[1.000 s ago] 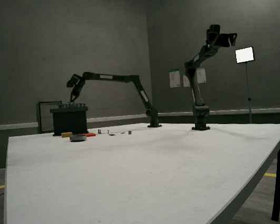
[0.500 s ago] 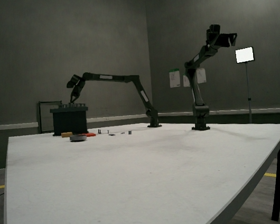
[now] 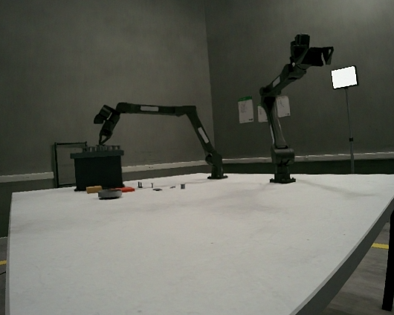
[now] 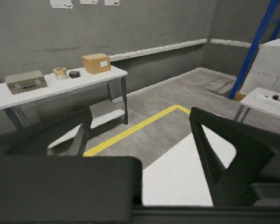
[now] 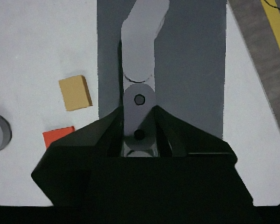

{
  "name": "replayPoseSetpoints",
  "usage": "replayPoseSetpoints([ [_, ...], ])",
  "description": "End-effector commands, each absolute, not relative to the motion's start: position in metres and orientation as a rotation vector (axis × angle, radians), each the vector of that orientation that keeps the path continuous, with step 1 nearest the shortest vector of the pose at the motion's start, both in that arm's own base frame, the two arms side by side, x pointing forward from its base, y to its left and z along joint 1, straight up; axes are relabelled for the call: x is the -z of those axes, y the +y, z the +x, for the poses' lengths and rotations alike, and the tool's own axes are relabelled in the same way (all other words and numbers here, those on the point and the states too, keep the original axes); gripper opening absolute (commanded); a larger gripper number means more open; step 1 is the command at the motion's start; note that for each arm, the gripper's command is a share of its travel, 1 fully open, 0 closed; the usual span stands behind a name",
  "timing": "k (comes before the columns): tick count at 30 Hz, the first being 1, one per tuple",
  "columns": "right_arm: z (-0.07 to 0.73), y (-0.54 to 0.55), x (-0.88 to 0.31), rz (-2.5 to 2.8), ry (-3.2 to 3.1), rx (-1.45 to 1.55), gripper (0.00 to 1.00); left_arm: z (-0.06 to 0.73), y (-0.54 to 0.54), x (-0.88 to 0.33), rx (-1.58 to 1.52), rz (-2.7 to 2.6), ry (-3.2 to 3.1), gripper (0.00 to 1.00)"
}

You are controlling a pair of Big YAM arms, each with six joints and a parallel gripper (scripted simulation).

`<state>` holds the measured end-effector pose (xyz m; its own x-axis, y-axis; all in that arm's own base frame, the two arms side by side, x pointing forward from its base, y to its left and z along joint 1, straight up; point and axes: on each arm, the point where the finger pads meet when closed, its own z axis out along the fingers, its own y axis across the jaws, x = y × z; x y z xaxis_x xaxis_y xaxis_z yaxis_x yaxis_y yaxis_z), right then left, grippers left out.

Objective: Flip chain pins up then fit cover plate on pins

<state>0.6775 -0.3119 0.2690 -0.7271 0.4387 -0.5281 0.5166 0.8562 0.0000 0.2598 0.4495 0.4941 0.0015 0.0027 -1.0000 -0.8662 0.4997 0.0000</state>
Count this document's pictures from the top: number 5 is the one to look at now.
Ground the tan square block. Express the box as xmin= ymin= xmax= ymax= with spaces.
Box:
xmin=58 ymin=75 xmax=93 ymax=112

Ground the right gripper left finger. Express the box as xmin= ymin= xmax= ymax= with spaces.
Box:
xmin=41 ymin=105 xmax=124 ymax=158

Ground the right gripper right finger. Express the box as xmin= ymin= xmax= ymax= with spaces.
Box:
xmin=155 ymin=105 xmax=238 ymax=166

